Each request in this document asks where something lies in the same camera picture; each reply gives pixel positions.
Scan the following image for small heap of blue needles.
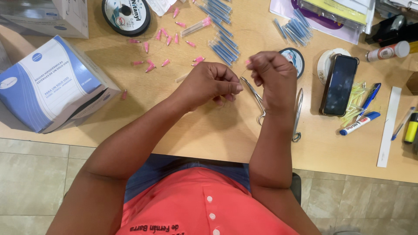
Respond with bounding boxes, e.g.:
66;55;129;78
273;8;314;47

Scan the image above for black chair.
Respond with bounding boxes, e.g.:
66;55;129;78
290;172;302;205

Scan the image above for coral buttoned shirt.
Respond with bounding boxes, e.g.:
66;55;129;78
115;167;300;235

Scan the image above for small black line spool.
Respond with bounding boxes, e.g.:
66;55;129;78
279;48;305;79

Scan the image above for straight metal forceps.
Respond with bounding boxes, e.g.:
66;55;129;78
292;88;304;143

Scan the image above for blue white marker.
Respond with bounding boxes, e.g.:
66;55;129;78
339;111;381;136

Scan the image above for blue white needle box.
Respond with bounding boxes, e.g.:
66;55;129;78
0;35;122;134

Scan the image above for scattered pink needle caps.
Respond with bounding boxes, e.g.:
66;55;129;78
121;7;206;100

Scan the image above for white blister pack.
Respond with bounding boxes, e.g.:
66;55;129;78
145;0;178;17

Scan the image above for black smartphone in brown case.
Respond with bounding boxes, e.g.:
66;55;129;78
319;54;360;117

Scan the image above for heap of clear yellow caps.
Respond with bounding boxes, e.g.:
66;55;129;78
340;81;371;128

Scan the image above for curved metal forceps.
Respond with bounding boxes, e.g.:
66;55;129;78
240;76;266;126

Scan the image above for bundle of clear pink-tipped tubes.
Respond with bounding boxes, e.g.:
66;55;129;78
180;16;212;37

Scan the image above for clear blue pen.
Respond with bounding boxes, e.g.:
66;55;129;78
391;106;416;141

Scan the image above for purple white paper sheet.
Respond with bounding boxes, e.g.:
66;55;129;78
269;0;360;45

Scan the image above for white bottle with red label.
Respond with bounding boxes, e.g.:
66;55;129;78
365;40;411;63

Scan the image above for person's right hand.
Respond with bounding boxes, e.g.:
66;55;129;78
246;51;298;115

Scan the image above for person's left hand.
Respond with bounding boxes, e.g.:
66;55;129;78
176;62;244;113

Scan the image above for yellow highlighter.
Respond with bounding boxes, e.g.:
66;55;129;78
404;112;418;145

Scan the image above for blue trousers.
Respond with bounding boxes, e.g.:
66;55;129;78
123;154;251;203

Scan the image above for white tape roll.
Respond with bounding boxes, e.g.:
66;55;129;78
316;48;352;86

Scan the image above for white paper strip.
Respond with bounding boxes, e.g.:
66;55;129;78
376;86;402;168

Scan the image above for black tape dispenser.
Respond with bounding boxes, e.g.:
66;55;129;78
365;14;418;48

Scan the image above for white cardboard carton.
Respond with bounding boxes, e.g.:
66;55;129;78
0;0;89;40

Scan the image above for large black line spool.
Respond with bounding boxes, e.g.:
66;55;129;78
101;0;152;37

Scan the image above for long pile of blue needles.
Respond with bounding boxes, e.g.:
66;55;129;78
195;0;241;68

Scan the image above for blue ballpoint pen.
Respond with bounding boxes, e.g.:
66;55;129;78
355;82;382;122

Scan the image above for plastic bag of yellow papers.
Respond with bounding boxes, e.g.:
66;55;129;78
297;0;377;35

